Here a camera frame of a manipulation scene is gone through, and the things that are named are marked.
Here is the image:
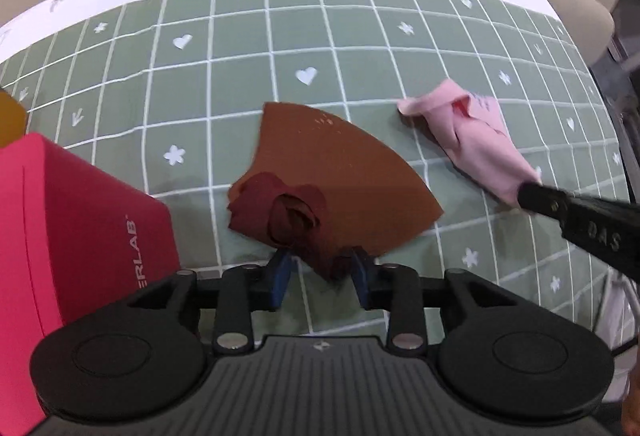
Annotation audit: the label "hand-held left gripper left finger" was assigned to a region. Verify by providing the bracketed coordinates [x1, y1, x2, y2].
[127, 248, 293, 354]

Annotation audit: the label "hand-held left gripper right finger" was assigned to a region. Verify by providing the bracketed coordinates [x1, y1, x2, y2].
[350, 247, 516, 352]

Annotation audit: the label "pink cloth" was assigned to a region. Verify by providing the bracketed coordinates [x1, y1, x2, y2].
[397, 78, 543, 207]

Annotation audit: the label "brown cloth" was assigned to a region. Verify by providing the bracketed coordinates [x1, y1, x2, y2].
[227, 102, 446, 282]

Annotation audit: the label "orange cardboard box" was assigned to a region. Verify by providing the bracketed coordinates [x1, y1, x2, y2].
[0, 88, 28, 149]

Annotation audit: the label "clear box with red lid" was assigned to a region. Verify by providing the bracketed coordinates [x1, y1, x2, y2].
[0, 132, 182, 436]

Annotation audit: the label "green checked tablecloth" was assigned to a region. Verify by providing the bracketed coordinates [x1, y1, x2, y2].
[0, 0, 631, 352]

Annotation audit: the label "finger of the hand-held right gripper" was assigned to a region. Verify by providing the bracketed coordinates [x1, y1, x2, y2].
[517, 181, 575, 223]

